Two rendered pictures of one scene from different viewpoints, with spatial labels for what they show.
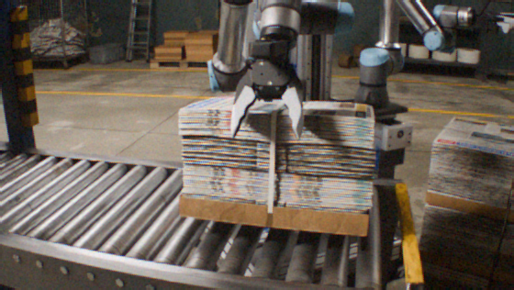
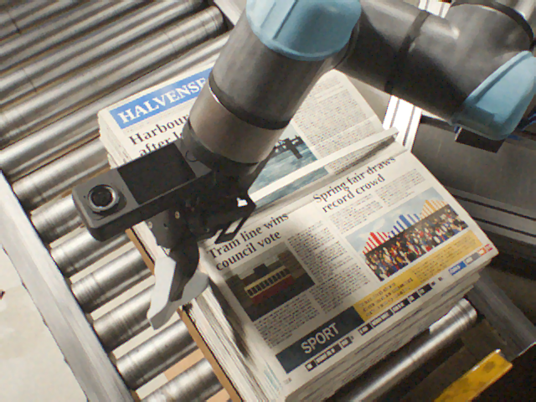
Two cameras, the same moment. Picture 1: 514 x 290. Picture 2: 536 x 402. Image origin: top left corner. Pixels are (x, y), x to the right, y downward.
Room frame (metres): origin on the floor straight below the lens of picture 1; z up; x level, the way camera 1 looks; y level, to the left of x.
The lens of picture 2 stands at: (0.68, -0.25, 1.66)
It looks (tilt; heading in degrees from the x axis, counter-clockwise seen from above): 64 degrees down; 41
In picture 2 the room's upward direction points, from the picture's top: 2 degrees clockwise
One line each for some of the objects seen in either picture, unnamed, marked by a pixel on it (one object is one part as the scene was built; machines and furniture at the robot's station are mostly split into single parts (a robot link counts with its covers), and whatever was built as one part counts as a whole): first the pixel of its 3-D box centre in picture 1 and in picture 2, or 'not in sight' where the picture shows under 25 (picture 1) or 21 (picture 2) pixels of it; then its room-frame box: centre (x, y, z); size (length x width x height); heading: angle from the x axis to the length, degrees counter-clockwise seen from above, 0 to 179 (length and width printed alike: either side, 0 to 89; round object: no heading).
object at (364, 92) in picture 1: (372, 93); not in sight; (1.84, -0.46, 0.87); 0.15 x 0.15 x 0.10
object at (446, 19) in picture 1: (447, 16); not in sight; (1.77, -0.75, 1.21); 0.11 x 0.08 x 0.09; 51
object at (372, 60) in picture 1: (374, 65); not in sight; (1.84, -0.46, 0.98); 0.13 x 0.12 x 0.14; 141
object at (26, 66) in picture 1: (23, 67); not in sight; (1.53, 0.89, 1.05); 0.05 x 0.05 x 0.45; 78
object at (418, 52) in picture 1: (433, 40); not in sight; (7.09, -2.76, 0.55); 1.80 x 0.70 x 1.09; 78
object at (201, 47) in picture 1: (192, 49); not in sight; (7.68, 1.20, 0.28); 1.20 x 0.83 x 0.57; 78
